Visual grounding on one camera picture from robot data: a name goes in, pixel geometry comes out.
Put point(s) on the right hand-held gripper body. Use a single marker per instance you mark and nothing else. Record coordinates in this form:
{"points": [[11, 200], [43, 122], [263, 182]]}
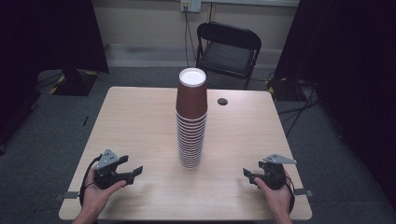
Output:
{"points": [[275, 177]]}

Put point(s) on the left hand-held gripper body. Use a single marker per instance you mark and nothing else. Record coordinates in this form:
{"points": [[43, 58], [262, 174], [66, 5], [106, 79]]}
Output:
{"points": [[106, 174]]}

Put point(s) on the stack of brown paper cups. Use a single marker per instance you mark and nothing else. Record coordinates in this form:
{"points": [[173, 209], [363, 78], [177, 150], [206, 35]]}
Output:
{"points": [[191, 102]]}

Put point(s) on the person's right hand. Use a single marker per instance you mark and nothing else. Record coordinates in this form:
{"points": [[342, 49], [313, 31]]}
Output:
{"points": [[278, 200]]}

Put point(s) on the person's left hand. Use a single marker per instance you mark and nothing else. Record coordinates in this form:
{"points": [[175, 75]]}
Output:
{"points": [[95, 199]]}

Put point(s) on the black pen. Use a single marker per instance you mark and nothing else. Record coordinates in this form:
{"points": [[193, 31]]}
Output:
{"points": [[85, 120]]}

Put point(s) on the black stand base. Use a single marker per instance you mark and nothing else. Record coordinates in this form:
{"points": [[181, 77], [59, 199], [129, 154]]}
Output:
{"points": [[288, 88], [76, 82]]}

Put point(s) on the black folding chair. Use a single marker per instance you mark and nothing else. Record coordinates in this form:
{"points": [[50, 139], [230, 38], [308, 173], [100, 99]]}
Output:
{"points": [[229, 53]]}

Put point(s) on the black curtain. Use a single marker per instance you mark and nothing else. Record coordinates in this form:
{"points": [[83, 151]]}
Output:
{"points": [[351, 77], [46, 46]]}

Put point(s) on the grey bracket strip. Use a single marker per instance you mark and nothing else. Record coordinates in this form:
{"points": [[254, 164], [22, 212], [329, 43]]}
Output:
{"points": [[303, 192], [70, 195]]}

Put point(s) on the white wall socket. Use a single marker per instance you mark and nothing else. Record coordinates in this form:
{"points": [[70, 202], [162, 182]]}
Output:
{"points": [[190, 5]]}

